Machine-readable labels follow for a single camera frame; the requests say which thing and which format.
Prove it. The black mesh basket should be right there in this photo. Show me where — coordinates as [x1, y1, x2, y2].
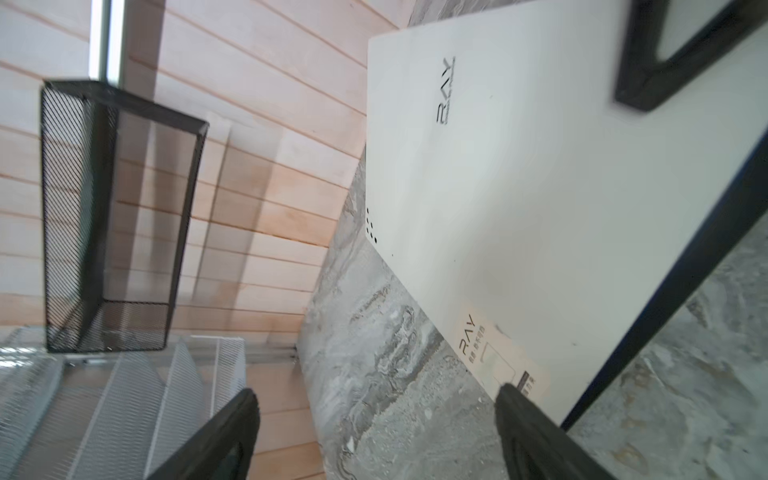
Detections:
[40, 79, 209, 354]

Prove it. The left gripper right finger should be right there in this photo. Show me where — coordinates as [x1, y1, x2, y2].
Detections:
[494, 384, 612, 480]

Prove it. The white folder black inside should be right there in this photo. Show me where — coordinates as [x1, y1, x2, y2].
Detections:
[365, 1, 767, 427]

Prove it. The white wire mesh organizer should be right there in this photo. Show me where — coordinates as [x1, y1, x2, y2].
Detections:
[1, 327, 246, 479]

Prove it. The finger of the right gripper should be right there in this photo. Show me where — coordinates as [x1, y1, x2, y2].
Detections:
[614, 0, 767, 112]

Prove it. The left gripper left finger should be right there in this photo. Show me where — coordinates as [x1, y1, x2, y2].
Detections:
[149, 388, 261, 480]

